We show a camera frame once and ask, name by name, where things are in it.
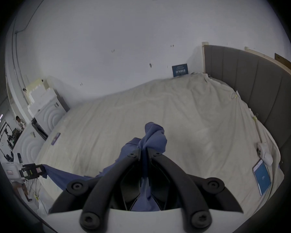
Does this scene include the brown carton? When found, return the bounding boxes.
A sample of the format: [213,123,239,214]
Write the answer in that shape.
[274,53,291,71]

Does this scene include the blue sign card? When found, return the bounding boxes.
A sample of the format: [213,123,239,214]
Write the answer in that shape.
[172,64,190,78]

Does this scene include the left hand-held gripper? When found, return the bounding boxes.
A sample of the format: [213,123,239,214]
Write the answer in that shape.
[2,162,43,183]

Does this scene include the blue phone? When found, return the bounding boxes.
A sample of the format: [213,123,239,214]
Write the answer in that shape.
[252,159,272,196]

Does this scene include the white hand controller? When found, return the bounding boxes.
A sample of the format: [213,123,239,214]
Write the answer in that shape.
[257,142,273,166]

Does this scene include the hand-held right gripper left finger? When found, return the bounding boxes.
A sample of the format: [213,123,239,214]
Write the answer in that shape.
[49,149,143,230]

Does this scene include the grey padded headboard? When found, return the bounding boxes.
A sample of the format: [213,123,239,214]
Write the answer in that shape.
[203,45,291,203]

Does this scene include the dark blue shirt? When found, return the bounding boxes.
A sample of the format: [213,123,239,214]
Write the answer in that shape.
[41,122,169,212]

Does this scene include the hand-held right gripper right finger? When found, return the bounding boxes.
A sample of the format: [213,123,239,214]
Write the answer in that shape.
[146,147,244,231]

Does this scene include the person's left hand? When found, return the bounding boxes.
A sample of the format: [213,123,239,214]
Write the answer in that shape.
[13,182,32,202]

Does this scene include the bed with beige sheet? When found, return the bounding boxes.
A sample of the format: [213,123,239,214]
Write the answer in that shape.
[35,72,286,219]

